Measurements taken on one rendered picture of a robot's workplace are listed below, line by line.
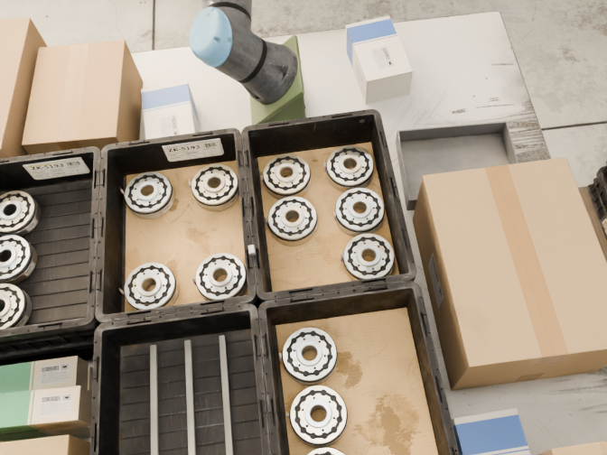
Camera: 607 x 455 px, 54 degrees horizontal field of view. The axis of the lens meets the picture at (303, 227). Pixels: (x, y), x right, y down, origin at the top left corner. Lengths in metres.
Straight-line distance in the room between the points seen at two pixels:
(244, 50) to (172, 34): 1.49
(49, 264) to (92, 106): 0.40
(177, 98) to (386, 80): 0.53
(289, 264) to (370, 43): 0.67
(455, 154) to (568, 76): 1.28
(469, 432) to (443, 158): 0.67
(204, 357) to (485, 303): 0.54
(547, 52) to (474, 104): 1.20
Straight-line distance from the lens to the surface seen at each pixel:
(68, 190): 1.45
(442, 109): 1.62
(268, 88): 1.46
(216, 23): 1.39
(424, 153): 1.53
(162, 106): 1.56
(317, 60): 1.71
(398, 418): 1.15
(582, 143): 2.56
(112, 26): 3.00
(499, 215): 1.24
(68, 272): 1.35
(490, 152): 1.56
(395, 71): 1.57
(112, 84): 1.55
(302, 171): 1.30
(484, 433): 1.21
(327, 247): 1.25
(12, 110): 1.56
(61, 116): 1.54
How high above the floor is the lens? 1.96
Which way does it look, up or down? 63 degrees down
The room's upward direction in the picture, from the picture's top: 7 degrees counter-clockwise
